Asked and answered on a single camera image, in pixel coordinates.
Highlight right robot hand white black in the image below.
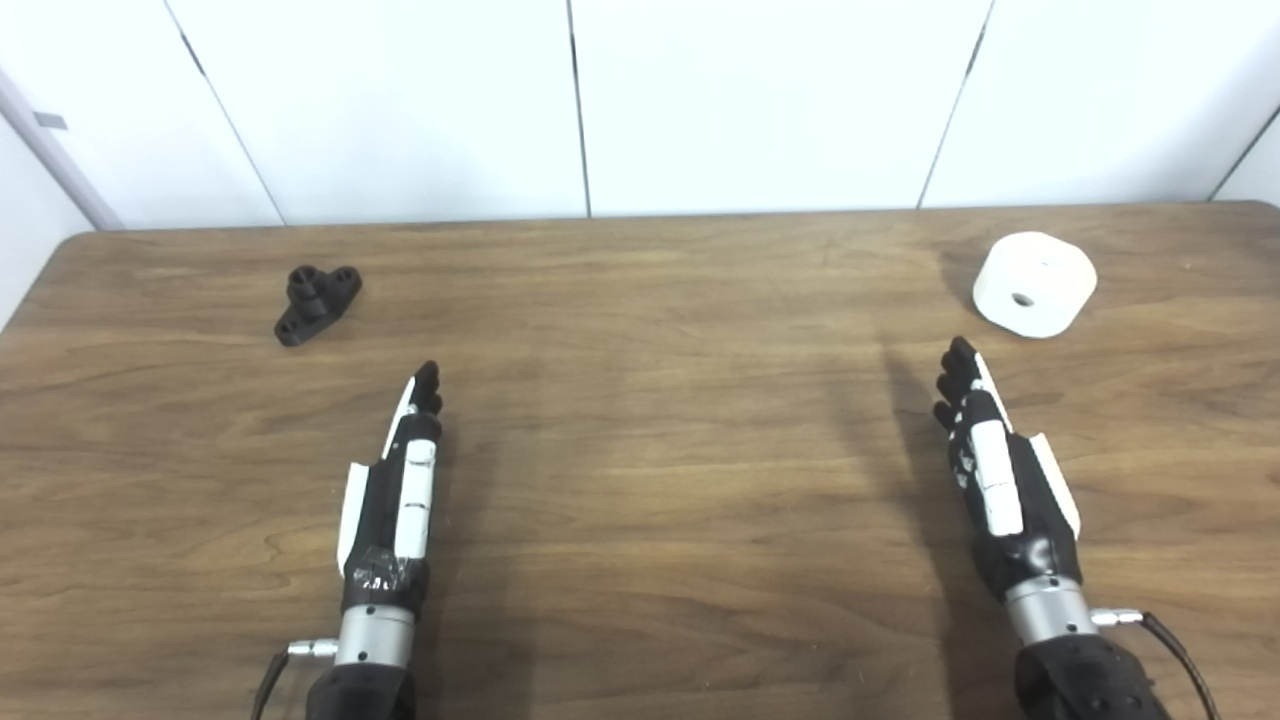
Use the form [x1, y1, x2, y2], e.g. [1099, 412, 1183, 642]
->
[932, 336, 1083, 601]

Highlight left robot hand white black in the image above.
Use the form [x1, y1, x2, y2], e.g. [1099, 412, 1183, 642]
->
[336, 360, 444, 613]

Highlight round white piece with holes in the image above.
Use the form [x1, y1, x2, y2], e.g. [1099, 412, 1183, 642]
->
[972, 231, 1098, 339]

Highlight black flanged holder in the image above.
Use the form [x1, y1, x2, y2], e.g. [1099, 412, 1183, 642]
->
[274, 265, 363, 348]

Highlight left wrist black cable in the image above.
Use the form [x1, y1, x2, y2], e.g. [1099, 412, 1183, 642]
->
[250, 639, 341, 720]

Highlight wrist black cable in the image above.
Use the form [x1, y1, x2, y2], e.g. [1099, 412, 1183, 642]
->
[250, 639, 341, 720]
[1091, 608, 1221, 720]

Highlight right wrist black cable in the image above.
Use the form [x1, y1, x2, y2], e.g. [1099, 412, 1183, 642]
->
[1091, 608, 1221, 720]

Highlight grey wall corner post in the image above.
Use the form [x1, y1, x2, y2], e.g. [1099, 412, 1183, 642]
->
[0, 68, 126, 232]

